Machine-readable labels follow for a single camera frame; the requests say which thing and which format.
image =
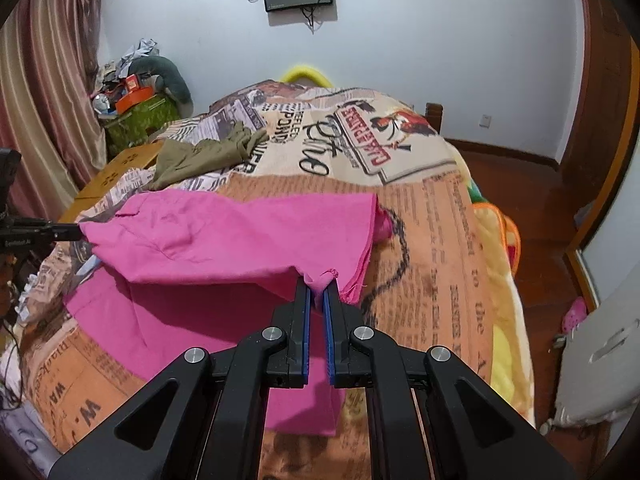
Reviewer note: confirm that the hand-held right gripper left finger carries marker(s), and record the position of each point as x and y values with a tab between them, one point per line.
305	332

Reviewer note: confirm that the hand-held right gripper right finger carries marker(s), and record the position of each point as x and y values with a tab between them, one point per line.
328	342

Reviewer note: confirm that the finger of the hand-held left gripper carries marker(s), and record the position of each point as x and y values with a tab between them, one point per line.
67	231

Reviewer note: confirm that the pink pants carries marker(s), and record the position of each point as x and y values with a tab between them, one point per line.
225	230

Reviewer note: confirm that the olive green pants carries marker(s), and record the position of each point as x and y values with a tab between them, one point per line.
190	160

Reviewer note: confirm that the green patterned bag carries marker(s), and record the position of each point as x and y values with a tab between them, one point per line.
140	124

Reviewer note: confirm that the orange box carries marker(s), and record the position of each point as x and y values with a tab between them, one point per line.
132	101

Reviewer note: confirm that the pink striped curtain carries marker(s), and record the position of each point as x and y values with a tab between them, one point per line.
45	85

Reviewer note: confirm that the printed newspaper-pattern blanket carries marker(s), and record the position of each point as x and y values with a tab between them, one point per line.
440	240

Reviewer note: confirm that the yellow cartoon blanket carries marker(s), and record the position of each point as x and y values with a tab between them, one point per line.
505	360

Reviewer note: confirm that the grey plush pillow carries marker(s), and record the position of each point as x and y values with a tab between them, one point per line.
175	77

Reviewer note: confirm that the pile of papers and clothes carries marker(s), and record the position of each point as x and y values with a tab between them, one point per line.
135	52

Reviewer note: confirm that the pink slipper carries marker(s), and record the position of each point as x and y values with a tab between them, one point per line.
574	314

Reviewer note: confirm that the white cushion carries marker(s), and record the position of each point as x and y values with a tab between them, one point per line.
600	360

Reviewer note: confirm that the wooden bed post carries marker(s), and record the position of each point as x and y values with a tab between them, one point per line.
434	115

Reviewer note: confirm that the white wall socket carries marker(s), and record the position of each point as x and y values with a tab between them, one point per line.
485	120

